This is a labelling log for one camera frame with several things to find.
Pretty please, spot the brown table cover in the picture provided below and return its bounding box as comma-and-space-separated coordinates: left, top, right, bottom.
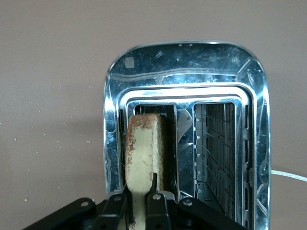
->
0, 0, 307, 230

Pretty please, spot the white toaster power cord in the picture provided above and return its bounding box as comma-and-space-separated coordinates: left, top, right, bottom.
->
270, 169, 307, 183

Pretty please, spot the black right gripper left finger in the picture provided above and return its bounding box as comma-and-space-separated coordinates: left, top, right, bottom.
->
93, 183, 135, 230

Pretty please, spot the cream and chrome toaster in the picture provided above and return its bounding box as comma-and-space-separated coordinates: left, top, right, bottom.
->
102, 40, 272, 230

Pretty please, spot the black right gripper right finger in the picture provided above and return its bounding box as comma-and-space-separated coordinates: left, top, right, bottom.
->
144, 172, 172, 230

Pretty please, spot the slice of toast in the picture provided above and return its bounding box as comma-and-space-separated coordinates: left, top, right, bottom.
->
124, 113, 166, 230

